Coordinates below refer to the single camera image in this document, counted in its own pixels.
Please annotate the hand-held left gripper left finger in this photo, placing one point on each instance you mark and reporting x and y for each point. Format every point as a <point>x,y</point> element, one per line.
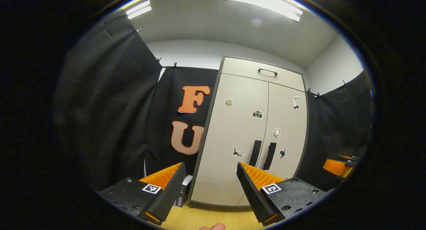
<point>173,190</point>

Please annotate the small ceiling light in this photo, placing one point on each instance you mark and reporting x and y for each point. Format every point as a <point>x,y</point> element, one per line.
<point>138,9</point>

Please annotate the beige cabinet door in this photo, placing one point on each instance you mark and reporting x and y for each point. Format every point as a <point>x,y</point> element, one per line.
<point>288,120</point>
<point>229,133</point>

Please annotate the black backdrop cloth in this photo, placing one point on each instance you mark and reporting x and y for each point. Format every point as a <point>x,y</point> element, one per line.
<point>332,123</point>
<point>109,107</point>

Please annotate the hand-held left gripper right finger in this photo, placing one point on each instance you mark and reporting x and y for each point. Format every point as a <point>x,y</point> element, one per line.
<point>251,193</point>

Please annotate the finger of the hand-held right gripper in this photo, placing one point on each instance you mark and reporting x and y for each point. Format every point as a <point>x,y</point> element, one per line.
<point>336,166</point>

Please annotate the grey double-door shoe cabinet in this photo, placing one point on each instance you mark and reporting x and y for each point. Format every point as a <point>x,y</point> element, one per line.
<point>205,136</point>

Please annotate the beige cabinet drawer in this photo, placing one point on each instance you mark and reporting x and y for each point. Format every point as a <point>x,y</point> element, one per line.
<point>243,68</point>

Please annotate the small white and blue box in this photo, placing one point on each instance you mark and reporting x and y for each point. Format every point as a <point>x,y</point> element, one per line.
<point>185,186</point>

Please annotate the long ceiling light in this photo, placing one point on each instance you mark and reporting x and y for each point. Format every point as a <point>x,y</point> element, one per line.
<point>263,2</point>

